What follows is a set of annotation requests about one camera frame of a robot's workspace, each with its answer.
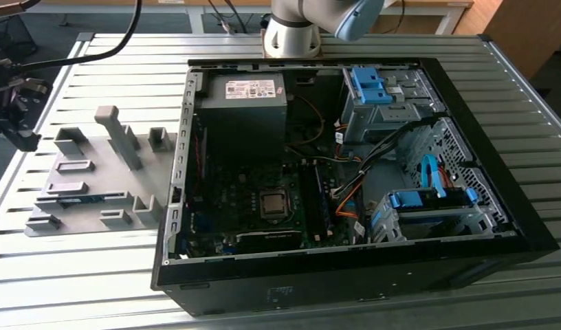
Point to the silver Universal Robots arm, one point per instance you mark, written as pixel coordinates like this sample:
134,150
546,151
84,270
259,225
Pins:
290,34

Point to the black RAM slot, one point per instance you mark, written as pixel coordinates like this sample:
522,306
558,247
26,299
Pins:
310,206

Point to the black mesh wastebasket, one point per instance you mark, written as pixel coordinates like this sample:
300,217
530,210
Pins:
19,34

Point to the grey parts rack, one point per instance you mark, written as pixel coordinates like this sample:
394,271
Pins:
107,185

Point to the grey power supply unit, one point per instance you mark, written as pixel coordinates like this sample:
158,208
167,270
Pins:
244,99

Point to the green motherboard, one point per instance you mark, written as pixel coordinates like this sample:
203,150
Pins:
226,206

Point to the silver CPU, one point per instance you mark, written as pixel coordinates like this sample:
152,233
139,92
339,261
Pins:
274,203

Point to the black CPU socket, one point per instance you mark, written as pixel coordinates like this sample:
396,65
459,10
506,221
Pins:
274,217

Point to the black graphics card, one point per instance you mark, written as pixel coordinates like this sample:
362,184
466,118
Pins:
267,242

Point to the blue plastic drive latch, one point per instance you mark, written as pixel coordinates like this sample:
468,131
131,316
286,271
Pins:
368,82

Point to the black open PC case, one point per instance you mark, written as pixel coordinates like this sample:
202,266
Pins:
308,285

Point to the grey metal drive cage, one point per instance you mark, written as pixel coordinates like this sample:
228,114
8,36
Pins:
391,117

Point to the blue disk carrier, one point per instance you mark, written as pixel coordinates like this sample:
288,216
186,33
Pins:
404,199

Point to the black hard disk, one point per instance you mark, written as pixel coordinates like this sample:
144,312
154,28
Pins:
446,199

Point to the wooden cabinet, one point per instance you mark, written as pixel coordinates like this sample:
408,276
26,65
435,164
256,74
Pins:
528,34

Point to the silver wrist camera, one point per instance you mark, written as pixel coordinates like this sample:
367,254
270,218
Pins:
40,87

